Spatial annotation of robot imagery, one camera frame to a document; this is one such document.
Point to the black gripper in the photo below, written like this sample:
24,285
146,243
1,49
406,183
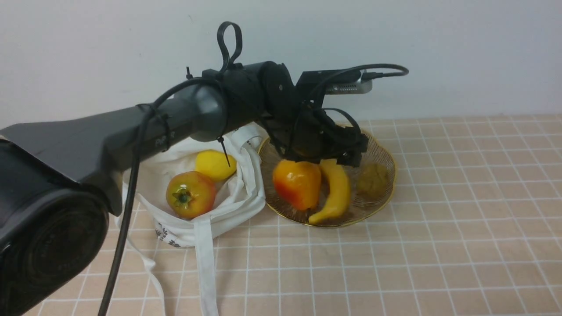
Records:
312,136

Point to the yellow banana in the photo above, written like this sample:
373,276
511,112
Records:
339,197

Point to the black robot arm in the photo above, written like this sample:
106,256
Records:
60,180

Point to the white cloth tote bag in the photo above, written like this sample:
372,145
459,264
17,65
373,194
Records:
238,199

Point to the orange-red pear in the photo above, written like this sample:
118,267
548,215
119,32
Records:
298,183

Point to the clear gold-rimmed glass bowl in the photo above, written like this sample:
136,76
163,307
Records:
360,206

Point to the yellow lemon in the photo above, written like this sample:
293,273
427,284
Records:
216,165

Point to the red-orange persimmon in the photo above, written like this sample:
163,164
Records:
191,194

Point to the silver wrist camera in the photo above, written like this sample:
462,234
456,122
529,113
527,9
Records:
344,84

